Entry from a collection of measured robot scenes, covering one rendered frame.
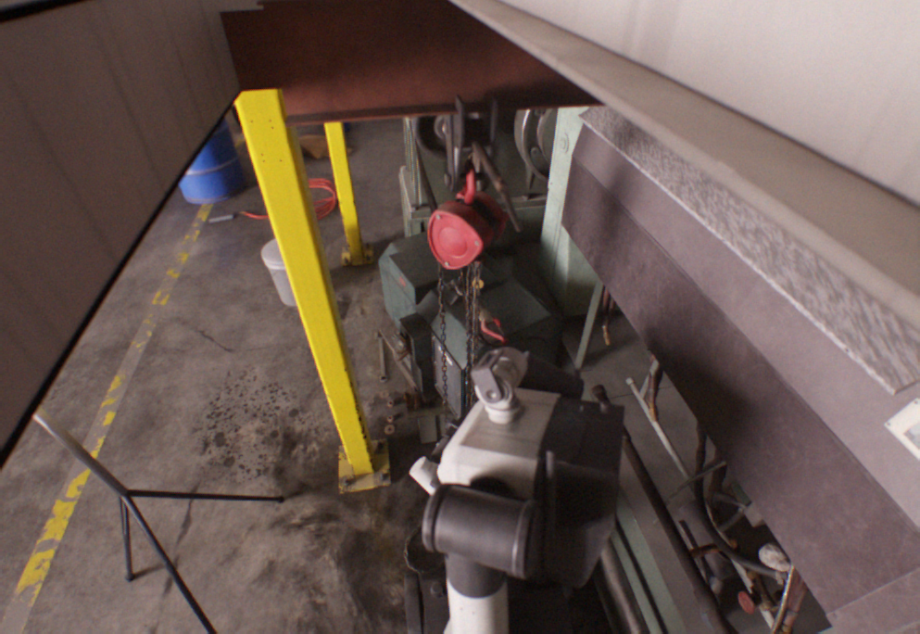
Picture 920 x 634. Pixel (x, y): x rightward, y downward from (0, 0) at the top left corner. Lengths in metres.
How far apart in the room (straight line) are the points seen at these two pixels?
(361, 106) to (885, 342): 0.93
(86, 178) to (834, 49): 0.48
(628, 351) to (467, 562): 1.36
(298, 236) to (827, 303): 1.12
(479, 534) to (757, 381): 0.62
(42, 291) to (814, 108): 0.45
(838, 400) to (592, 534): 0.45
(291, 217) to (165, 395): 1.84
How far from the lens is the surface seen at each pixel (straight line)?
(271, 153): 1.13
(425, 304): 1.67
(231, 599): 2.16
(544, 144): 1.87
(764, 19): 0.26
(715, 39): 0.28
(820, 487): 0.98
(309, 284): 1.32
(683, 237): 1.13
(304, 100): 0.93
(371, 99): 0.92
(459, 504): 0.67
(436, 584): 1.73
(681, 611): 1.47
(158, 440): 2.68
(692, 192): 1.05
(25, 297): 0.39
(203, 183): 4.55
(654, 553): 1.49
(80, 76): 0.50
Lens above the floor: 1.92
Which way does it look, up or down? 40 degrees down
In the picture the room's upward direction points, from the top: straight up
